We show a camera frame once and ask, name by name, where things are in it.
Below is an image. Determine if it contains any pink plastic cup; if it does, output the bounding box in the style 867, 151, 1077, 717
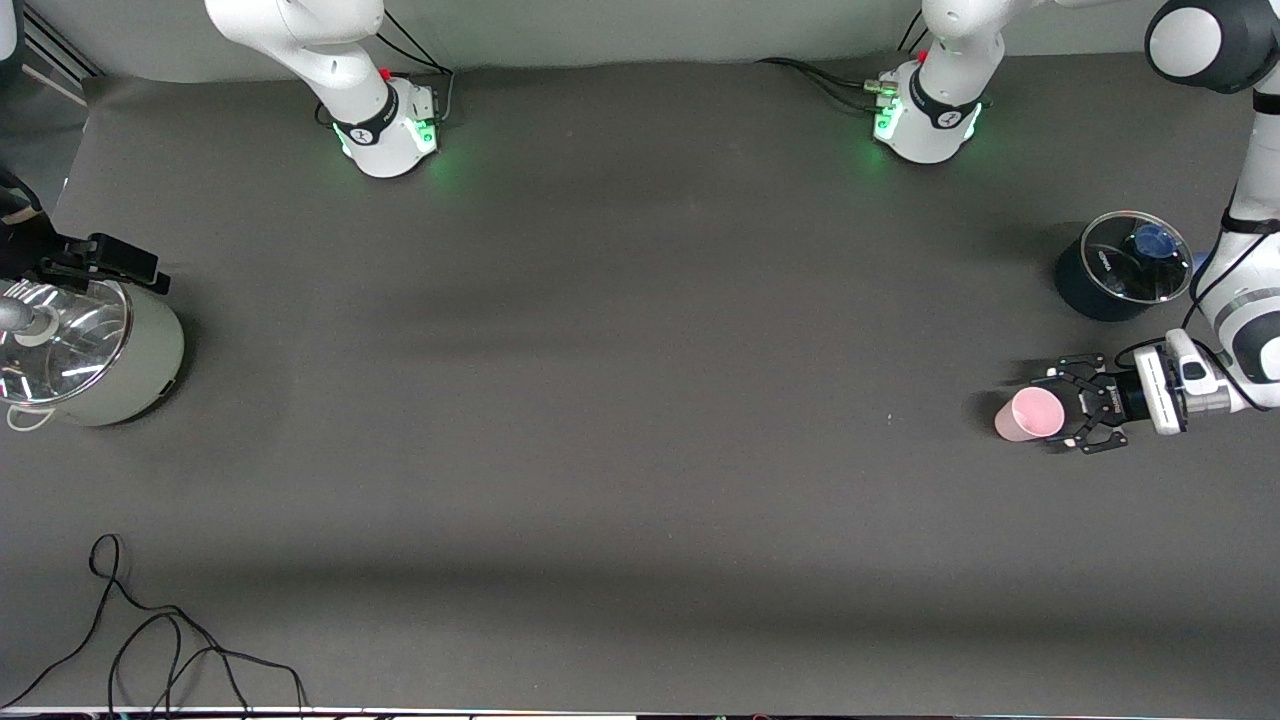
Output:
994, 386, 1069, 443

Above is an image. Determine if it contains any dark blue saucepan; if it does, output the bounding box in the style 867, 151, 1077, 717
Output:
1055, 210, 1217, 323

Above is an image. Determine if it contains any clear glass pot lid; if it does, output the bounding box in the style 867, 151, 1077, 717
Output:
0, 280, 133, 406

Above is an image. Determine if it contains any sage green metal pot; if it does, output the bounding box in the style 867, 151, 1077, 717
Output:
0, 278, 187, 433

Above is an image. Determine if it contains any glass lid with blue knob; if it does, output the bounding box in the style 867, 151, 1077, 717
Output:
1080, 210, 1195, 304

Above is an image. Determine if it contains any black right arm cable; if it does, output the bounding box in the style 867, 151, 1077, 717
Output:
0, 165, 47, 217

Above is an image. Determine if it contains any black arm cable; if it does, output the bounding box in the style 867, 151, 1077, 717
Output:
0, 165, 47, 217
1113, 225, 1280, 413

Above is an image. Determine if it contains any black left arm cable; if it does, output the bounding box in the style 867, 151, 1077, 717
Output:
1113, 225, 1280, 413

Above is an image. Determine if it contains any silver aluminium frame rail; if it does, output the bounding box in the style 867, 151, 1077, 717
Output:
20, 4, 103, 107

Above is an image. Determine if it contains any thin black loose cable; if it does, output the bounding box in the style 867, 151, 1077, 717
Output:
0, 533, 309, 713

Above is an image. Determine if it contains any black right base cable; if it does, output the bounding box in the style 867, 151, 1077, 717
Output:
372, 8, 457, 126

